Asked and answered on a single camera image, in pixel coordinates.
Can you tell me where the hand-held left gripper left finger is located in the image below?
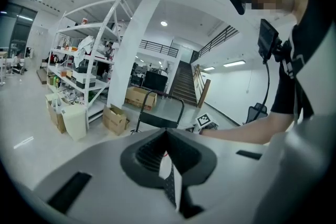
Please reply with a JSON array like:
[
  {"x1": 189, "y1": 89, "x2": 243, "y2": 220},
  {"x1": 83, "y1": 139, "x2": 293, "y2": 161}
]
[{"x1": 33, "y1": 127, "x2": 182, "y2": 224}]

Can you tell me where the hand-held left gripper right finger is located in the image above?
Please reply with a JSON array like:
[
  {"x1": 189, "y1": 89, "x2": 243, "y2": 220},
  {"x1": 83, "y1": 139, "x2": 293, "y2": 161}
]
[{"x1": 166, "y1": 127, "x2": 269, "y2": 224}]

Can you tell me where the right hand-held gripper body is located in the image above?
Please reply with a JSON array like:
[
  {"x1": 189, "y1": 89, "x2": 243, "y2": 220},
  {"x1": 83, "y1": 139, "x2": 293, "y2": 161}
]
[{"x1": 185, "y1": 112, "x2": 220, "y2": 135}]

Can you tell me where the black platform cart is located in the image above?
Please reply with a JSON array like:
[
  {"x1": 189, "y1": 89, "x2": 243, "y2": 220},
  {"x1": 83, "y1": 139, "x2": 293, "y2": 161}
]
[{"x1": 130, "y1": 89, "x2": 185, "y2": 136}]

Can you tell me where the person's right forearm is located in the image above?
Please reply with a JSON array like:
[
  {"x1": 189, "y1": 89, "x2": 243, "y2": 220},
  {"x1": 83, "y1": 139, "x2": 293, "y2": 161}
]
[{"x1": 201, "y1": 109, "x2": 291, "y2": 145}]

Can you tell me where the wooden stair railing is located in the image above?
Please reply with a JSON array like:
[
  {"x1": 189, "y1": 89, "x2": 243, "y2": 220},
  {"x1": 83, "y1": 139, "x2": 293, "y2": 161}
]
[{"x1": 192, "y1": 63, "x2": 212, "y2": 109}]

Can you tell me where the dark staircase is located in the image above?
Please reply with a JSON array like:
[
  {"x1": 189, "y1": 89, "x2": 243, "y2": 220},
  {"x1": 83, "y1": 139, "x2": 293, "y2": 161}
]
[{"x1": 168, "y1": 60, "x2": 198, "y2": 107}]

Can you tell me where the black mesh office chair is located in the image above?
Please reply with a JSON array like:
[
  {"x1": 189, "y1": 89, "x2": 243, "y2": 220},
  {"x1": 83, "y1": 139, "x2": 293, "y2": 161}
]
[{"x1": 244, "y1": 102, "x2": 269, "y2": 124}]

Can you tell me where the small open cardboard box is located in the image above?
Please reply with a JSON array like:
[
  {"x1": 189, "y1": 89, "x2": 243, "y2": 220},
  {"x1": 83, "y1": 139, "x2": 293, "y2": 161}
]
[{"x1": 102, "y1": 104, "x2": 130, "y2": 136}]

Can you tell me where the long ceiling light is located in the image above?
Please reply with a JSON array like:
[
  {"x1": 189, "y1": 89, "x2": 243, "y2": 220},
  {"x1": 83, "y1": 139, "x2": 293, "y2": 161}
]
[{"x1": 222, "y1": 59, "x2": 247, "y2": 68}]

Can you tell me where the white plastic bin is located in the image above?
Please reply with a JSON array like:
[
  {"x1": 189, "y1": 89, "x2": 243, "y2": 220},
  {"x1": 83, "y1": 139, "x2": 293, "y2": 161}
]
[{"x1": 61, "y1": 104, "x2": 88, "y2": 142}]

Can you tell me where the wide cardboard box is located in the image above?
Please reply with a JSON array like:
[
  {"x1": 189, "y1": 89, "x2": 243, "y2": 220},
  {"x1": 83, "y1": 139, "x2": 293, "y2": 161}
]
[{"x1": 124, "y1": 86, "x2": 158, "y2": 111}]

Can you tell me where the tall cardboard box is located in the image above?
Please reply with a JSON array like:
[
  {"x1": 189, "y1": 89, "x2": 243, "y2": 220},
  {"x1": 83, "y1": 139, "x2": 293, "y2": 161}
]
[{"x1": 45, "y1": 93, "x2": 68, "y2": 134}]

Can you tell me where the black mezzanine railing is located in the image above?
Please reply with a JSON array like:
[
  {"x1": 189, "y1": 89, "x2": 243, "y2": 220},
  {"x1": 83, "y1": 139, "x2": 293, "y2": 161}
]
[{"x1": 138, "y1": 24, "x2": 240, "y2": 59}]

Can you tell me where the person's black shirt torso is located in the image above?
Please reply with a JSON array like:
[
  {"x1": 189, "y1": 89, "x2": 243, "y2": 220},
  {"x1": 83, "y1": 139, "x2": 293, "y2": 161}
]
[{"x1": 270, "y1": 0, "x2": 336, "y2": 124}]

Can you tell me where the black chest-mounted screen device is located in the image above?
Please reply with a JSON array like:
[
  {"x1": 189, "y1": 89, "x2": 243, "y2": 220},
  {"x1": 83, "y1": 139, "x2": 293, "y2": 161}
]
[{"x1": 257, "y1": 18, "x2": 291, "y2": 64}]

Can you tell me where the white metal shelving rack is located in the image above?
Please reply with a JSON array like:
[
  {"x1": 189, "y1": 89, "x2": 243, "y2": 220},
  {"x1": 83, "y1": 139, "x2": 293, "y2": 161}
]
[{"x1": 46, "y1": 0, "x2": 133, "y2": 131}]

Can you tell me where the black device cable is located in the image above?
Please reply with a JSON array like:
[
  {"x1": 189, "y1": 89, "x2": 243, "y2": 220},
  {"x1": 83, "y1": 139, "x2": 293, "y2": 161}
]
[{"x1": 251, "y1": 61, "x2": 271, "y2": 120}]

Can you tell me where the black head-worn camera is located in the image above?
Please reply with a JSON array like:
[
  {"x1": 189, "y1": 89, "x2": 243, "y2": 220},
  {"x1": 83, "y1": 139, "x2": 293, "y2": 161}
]
[{"x1": 228, "y1": 0, "x2": 248, "y2": 16}]

